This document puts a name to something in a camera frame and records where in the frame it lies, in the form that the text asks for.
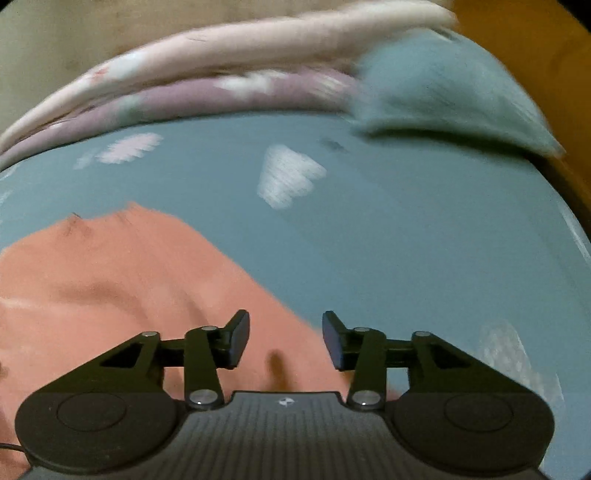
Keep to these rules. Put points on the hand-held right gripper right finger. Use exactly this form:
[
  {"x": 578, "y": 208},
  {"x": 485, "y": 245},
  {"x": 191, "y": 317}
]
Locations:
[{"x": 333, "y": 341}]

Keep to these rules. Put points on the blue floral pillow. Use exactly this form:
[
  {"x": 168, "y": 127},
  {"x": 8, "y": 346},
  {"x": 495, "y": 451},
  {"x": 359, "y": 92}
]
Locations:
[{"x": 443, "y": 87}]

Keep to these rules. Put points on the purple floral folded quilt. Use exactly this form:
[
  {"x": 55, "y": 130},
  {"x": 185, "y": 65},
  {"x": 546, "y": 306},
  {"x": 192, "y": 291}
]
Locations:
[{"x": 194, "y": 99}]

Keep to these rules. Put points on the blue floral bed sheet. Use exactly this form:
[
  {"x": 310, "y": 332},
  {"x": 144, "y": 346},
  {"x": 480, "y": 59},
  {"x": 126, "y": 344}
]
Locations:
[{"x": 392, "y": 240}]

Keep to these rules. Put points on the pink floral folded quilt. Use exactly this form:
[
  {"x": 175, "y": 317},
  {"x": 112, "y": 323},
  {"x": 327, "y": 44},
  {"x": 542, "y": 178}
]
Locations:
[{"x": 207, "y": 50}]

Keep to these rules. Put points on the salmon pink knit sweater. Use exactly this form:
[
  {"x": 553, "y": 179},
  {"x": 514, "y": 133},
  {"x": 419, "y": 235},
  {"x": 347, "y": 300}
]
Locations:
[{"x": 115, "y": 295}]

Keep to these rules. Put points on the wooden headboard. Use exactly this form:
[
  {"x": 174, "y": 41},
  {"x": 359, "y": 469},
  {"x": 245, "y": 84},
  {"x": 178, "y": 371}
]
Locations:
[{"x": 545, "y": 60}]

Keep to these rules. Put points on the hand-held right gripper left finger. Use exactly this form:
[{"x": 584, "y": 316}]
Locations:
[{"x": 238, "y": 337}]

